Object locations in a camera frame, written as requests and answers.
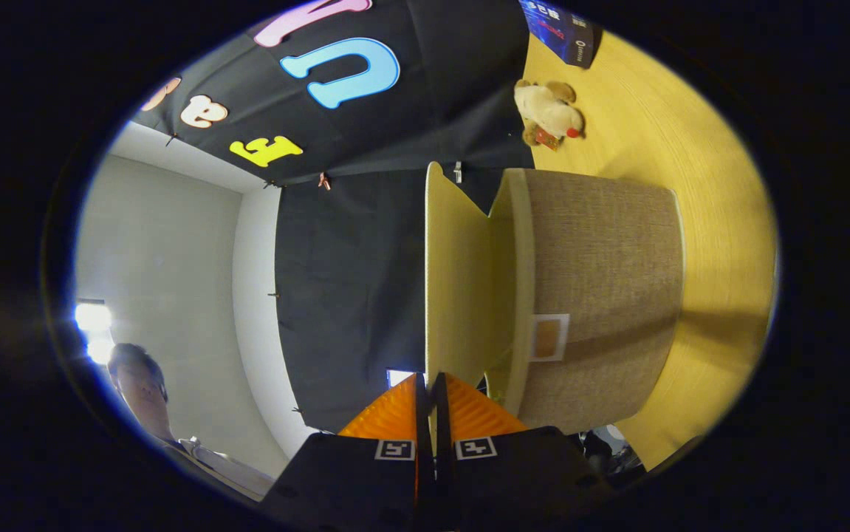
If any beige fabric storage box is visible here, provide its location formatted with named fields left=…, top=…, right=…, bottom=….
left=425, top=161, right=685, bottom=437

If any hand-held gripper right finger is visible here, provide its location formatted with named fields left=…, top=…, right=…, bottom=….
left=432, top=373, right=617, bottom=532

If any brown plush toy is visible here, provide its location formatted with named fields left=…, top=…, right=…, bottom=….
left=513, top=79, right=586, bottom=151

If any dark blue book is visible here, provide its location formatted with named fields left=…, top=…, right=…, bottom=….
left=519, top=0, right=603, bottom=69

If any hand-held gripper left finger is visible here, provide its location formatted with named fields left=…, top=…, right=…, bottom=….
left=258, top=373, right=436, bottom=532

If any bright lamp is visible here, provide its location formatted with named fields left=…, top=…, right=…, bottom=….
left=74, top=299, right=115, bottom=366

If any person's body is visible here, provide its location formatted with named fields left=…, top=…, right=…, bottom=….
left=107, top=342, right=278, bottom=503

